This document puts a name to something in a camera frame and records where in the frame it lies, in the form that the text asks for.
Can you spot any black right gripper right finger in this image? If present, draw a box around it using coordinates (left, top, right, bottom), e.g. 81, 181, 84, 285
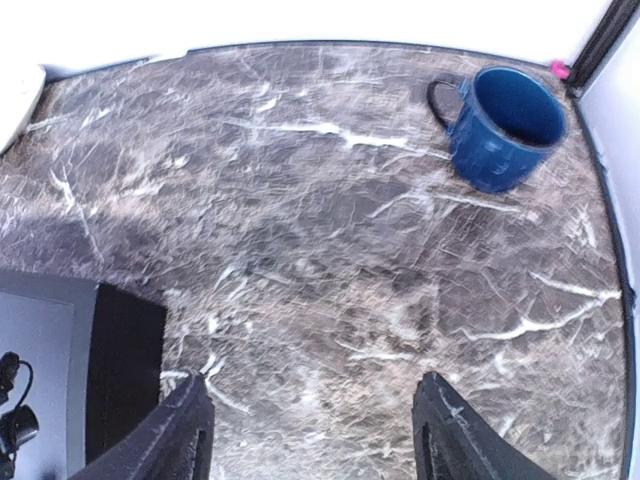
412, 371, 552, 479

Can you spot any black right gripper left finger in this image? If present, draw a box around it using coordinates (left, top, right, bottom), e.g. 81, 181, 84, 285
72, 374, 215, 479

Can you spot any black glass-lid display case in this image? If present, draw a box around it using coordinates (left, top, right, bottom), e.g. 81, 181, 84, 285
1, 270, 167, 479

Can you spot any dark blue mug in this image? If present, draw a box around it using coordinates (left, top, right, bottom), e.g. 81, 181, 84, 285
426, 66, 567, 194

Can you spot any round beige decorated plate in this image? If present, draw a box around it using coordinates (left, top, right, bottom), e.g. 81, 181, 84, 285
0, 64, 46, 154

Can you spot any right black frame post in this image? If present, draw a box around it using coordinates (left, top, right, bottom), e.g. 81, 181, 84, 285
566, 0, 639, 90

